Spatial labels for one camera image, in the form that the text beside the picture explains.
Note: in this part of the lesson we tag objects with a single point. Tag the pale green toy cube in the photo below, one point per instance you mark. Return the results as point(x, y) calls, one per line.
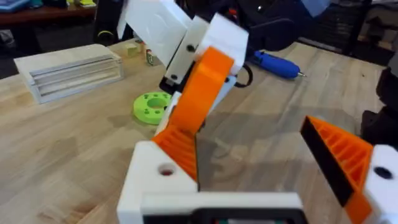
point(131, 49)

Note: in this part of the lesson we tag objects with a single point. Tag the finger of the white orange right gripper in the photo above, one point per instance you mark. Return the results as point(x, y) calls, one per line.
point(202, 90)
point(186, 53)

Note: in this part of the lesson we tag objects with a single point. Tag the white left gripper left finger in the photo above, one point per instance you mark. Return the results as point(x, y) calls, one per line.
point(146, 174)

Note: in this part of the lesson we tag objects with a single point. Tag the blue flat box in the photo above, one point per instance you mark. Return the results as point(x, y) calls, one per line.
point(12, 4)

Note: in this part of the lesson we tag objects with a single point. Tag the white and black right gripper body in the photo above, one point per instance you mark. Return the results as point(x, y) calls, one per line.
point(152, 28)

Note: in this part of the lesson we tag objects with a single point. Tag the pale grey ridged box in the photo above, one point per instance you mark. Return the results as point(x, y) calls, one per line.
point(71, 73)

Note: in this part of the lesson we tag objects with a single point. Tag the white orange left gripper right finger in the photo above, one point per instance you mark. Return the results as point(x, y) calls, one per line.
point(351, 161)

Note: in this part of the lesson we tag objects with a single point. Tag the green disc with holes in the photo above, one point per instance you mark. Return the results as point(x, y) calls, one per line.
point(149, 110)

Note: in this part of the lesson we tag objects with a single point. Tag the blue electric screwdriver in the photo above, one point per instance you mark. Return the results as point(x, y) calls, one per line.
point(275, 65)

